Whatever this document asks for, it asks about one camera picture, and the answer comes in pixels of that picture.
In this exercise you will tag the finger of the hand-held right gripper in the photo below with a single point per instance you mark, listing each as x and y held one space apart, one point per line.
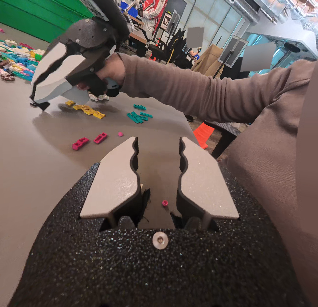
51 57
62 74

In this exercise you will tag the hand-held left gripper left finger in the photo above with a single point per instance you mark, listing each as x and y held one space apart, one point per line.
111 185

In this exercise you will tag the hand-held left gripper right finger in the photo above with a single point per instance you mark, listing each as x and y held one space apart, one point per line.
206 185

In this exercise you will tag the person's right forearm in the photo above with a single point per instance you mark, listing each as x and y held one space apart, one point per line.
198 88

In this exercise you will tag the small yellow lego plate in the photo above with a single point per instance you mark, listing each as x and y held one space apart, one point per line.
70 102

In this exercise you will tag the pile of mixed lego bricks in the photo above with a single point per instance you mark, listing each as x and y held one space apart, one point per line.
17 61

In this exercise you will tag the narrow yellow lego plate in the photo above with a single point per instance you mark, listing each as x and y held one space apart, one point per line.
78 107

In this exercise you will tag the white lego plates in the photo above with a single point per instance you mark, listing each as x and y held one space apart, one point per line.
99 97

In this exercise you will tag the teal lego wedge pieces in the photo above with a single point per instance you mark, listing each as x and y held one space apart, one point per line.
135 117

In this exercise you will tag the person's right hand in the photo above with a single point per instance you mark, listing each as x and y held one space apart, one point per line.
113 68

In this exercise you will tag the stack of green bins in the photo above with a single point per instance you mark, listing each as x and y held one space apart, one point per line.
37 13

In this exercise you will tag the blue plastic bin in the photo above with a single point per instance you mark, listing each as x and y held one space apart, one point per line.
129 10

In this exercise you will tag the black chair armrest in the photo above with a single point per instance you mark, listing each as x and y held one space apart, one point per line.
223 128

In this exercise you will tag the black office chair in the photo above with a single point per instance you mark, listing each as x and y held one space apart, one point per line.
169 48

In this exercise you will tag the beige coat on rack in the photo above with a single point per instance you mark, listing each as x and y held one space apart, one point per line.
208 61

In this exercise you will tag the yellow lego frame piece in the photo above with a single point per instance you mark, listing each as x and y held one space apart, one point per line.
88 110

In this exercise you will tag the yellow lego bracket plate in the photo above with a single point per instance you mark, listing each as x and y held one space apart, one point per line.
99 115

